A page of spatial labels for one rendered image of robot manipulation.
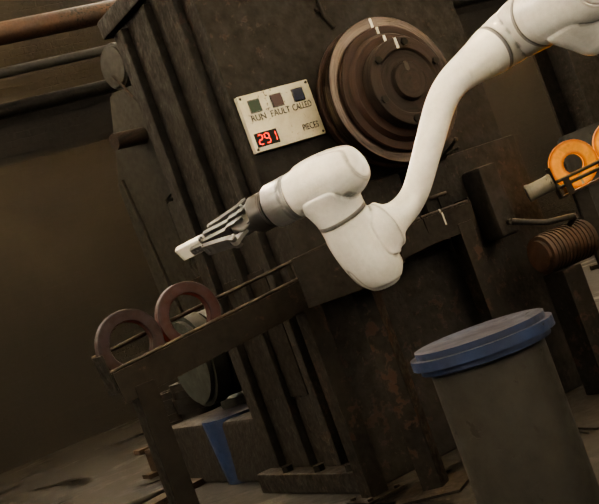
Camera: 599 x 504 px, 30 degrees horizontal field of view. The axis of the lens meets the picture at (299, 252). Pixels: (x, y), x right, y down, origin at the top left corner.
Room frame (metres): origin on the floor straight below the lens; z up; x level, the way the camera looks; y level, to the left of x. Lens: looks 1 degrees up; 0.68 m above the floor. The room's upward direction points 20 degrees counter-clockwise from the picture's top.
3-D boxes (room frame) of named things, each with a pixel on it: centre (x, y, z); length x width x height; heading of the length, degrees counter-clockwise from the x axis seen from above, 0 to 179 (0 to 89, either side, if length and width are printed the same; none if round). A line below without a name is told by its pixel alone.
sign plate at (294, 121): (3.41, -0.09, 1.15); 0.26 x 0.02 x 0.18; 120
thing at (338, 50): (3.49, -0.44, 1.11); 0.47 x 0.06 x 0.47; 120
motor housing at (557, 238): (3.54, -0.79, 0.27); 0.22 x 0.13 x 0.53; 120
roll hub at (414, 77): (3.40, -0.49, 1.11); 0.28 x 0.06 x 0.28; 120
